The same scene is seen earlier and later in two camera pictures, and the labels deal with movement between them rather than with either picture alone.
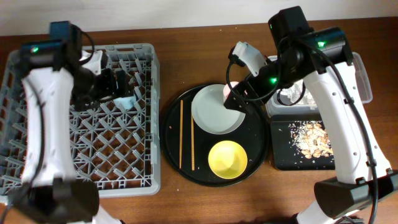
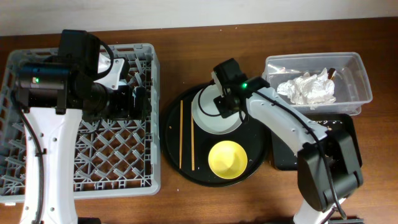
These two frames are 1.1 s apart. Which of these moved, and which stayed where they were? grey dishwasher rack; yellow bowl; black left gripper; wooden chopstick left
Moved: black left gripper
Stayed: grey dishwasher rack; wooden chopstick left; yellow bowl
